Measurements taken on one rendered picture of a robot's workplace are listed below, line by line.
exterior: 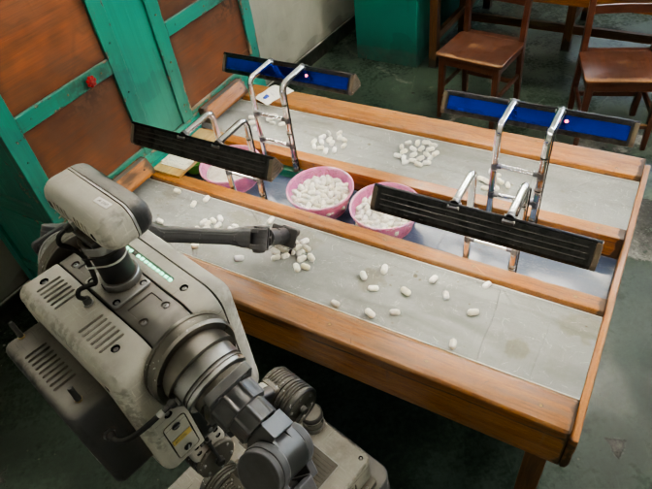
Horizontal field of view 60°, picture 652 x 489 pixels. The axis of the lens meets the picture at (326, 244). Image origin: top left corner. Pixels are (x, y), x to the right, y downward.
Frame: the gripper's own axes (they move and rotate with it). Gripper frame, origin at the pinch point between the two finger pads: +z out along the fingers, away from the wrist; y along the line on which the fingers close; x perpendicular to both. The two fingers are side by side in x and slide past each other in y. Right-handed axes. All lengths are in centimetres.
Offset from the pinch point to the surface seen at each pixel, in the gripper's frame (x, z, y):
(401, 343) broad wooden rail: 17, -22, -54
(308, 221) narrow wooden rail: -5.0, 5.0, -1.0
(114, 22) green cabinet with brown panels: -59, -23, 80
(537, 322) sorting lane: 3, -1, -86
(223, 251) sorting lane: 11.8, -11.9, 21.1
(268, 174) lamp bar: -20.7, -23.9, 1.7
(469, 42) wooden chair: -115, 191, 11
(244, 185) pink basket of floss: -9.3, 18.9, 38.7
